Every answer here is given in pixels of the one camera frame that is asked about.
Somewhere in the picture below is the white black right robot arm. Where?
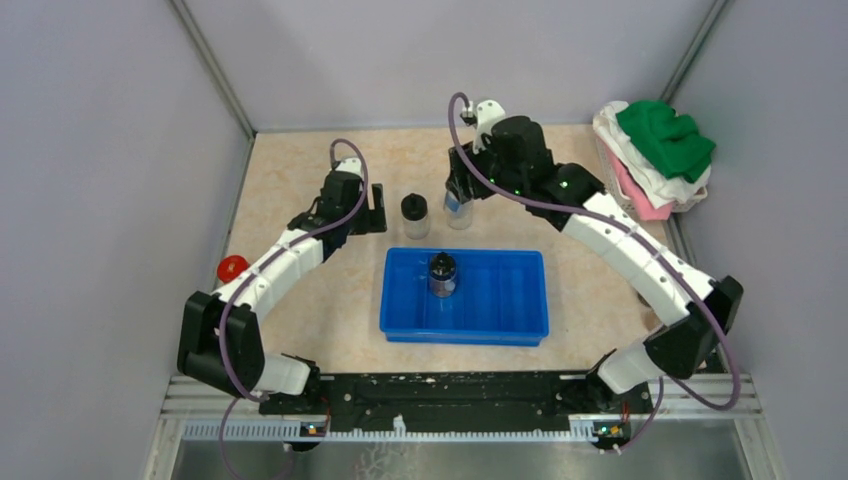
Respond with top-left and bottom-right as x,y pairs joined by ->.
447,113 -> 743,412

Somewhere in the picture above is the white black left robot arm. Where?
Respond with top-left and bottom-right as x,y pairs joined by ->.
177,157 -> 387,414

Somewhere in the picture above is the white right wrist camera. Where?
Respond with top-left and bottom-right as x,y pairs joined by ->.
460,99 -> 506,154

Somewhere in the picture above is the white laundry basket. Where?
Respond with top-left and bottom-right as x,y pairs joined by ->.
595,137 -> 708,220

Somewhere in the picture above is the aluminium frame rail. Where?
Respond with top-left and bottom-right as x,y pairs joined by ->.
144,373 -> 786,479

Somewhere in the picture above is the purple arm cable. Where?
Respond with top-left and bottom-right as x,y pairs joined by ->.
448,91 -> 743,455
217,137 -> 371,480

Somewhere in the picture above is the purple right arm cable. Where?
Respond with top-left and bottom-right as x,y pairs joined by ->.
448,91 -> 743,455

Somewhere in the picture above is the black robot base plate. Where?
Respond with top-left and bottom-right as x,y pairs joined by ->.
259,370 -> 653,415

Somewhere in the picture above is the red cap brown sauce bottle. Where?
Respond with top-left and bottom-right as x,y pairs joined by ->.
216,255 -> 250,284

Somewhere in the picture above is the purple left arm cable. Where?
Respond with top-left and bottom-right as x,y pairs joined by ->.
217,137 -> 371,480

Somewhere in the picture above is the white cloth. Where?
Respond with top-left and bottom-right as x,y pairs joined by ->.
592,101 -> 711,210

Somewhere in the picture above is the blue plastic divided bin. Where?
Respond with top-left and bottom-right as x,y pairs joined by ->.
379,247 -> 550,347

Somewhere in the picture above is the black pourer cap grain jar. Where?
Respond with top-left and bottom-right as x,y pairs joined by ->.
400,193 -> 430,240

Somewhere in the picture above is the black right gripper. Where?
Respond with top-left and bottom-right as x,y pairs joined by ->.
447,137 -> 525,205

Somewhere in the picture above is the green cloth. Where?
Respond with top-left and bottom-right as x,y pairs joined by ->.
615,100 -> 716,184

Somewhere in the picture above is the pink cloth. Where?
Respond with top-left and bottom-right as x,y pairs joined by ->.
608,154 -> 673,221

